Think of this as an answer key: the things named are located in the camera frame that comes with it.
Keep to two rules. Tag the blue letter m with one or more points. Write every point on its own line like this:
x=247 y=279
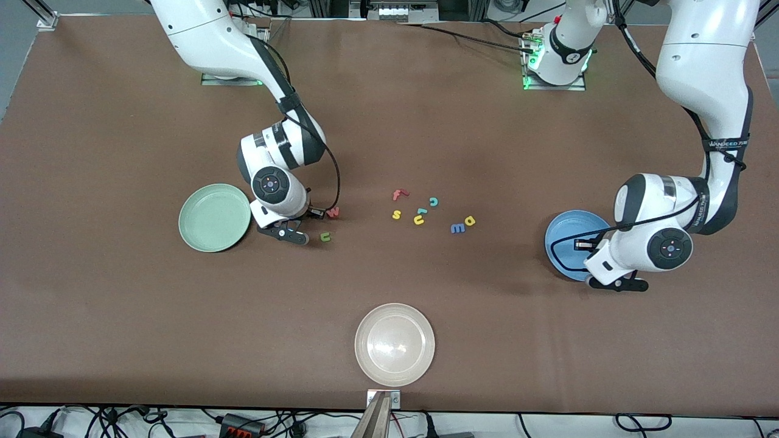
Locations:
x=457 y=228

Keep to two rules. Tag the black orange power strip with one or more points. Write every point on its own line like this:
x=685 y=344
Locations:
x=240 y=424

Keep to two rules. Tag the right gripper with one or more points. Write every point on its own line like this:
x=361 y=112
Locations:
x=311 y=212

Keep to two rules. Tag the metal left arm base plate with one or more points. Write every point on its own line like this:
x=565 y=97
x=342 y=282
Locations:
x=572 y=87

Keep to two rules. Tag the grey metal device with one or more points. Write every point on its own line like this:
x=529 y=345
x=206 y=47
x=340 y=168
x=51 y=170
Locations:
x=395 y=11

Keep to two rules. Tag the beige plate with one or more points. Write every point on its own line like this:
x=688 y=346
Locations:
x=394 y=345

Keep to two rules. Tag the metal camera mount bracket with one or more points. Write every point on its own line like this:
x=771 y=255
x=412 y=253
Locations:
x=395 y=399

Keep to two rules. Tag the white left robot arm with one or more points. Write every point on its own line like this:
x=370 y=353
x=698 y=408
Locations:
x=700 y=61

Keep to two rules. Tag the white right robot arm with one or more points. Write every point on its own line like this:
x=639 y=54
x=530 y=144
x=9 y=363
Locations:
x=207 y=36

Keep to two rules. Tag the red letter f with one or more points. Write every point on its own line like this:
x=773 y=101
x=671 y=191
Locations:
x=397 y=195

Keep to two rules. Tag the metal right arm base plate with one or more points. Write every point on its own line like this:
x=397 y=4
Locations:
x=243 y=80

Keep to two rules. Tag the grey camera mount bar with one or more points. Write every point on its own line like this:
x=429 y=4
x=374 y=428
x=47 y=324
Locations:
x=374 y=423

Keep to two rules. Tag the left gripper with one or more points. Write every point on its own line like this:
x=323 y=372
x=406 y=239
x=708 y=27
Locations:
x=589 y=245

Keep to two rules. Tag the blue plate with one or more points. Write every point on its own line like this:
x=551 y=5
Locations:
x=563 y=252

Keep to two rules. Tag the green plate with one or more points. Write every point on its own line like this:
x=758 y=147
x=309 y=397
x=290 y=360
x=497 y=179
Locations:
x=214 y=218

